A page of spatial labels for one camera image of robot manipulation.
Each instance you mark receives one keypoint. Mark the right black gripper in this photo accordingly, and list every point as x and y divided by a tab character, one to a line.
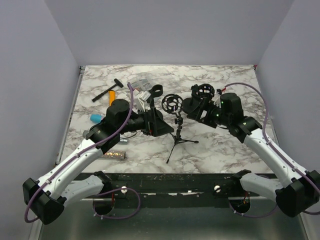
208	104

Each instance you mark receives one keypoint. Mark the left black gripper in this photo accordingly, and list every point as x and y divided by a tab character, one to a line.
153	128

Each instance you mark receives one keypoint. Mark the black tripod mic stand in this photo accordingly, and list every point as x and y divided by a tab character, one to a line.
173	105

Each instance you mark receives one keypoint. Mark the black round-base mic stand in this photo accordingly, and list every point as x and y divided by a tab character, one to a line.
156	91

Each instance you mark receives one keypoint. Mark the tall grey microphone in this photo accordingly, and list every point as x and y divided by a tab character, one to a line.
123	141

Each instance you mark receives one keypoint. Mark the glitter handle microphone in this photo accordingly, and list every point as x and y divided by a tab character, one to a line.
114	155

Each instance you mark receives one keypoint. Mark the blue microphone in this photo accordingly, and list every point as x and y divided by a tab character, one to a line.
96	118

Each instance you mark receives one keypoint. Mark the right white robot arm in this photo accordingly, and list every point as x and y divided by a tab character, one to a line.
295	190

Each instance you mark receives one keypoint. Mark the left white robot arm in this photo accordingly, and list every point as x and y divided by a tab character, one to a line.
48	196

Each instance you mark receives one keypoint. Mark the clear plastic screw box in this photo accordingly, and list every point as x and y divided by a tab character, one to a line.
142	81

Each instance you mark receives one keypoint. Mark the orange utility knife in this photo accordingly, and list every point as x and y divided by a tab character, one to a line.
112	96

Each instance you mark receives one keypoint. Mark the black shock-mount mic stand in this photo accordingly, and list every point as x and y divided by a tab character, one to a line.
198	93

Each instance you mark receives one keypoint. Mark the black T-handle tool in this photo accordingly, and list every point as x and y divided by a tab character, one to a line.
117	83

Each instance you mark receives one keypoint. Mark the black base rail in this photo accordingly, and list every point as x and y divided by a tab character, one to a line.
170	190

